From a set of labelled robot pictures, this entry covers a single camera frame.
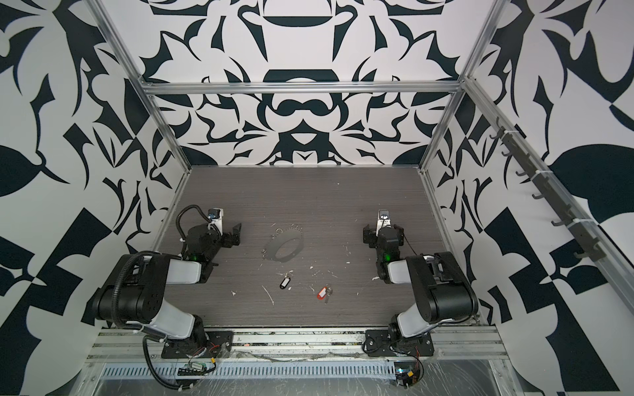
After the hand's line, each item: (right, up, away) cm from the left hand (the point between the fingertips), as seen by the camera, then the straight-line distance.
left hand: (223, 220), depth 94 cm
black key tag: (+24, -21, -9) cm, 33 cm away
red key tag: (+36, -24, -11) cm, 45 cm away
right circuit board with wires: (+61, -41, -23) cm, 77 cm away
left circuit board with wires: (0, -40, -23) cm, 46 cm away
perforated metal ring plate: (+22, -10, +2) cm, 25 cm away
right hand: (+59, -1, 0) cm, 59 cm away
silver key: (+39, -23, -9) cm, 47 cm away
